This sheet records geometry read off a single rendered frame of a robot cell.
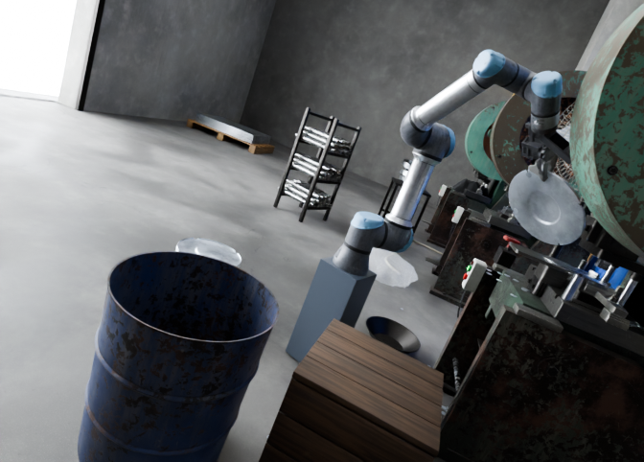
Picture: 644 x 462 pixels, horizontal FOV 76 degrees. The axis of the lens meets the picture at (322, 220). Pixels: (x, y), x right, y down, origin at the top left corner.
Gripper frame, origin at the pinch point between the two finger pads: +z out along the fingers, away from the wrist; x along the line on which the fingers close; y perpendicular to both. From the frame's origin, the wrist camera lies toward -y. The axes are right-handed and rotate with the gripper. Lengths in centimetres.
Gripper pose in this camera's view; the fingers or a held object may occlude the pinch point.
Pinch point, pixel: (547, 177)
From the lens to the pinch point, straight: 154.7
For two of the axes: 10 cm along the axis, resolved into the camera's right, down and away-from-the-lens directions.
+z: 2.9, 7.1, 6.4
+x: -7.8, 5.6, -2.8
